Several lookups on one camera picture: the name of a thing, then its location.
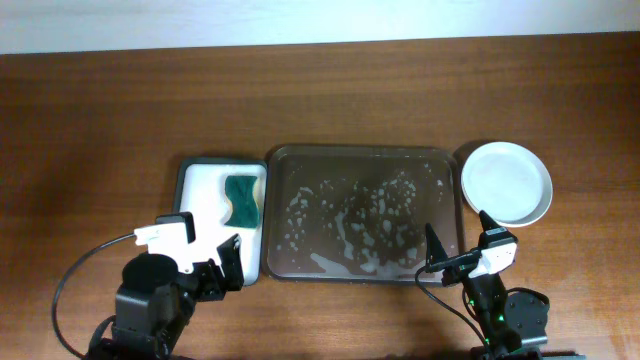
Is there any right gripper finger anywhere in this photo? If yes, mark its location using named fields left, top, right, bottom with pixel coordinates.
left=425, top=223, right=448, bottom=273
left=479, top=210, right=505, bottom=235

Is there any pale green plate top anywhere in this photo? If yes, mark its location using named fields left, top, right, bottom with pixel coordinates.
left=460, top=142, right=554, bottom=227

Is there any green and yellow sponge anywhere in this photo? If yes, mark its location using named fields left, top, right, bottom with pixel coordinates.
left=224, top=175, right=260, bottom=229

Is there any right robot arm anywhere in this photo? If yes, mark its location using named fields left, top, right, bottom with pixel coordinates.
left=415, top=211, right=550, bottom=359

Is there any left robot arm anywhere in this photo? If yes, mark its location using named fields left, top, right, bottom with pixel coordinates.
left=84, top=212, right=244, bottom=359

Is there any small dark soap tray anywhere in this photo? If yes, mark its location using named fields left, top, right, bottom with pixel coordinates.
left=172, top=157, right=267, bottom=286

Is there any large dark brown tray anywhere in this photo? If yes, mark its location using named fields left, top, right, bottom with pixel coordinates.
left=261, top=145, right=464, bottom=284

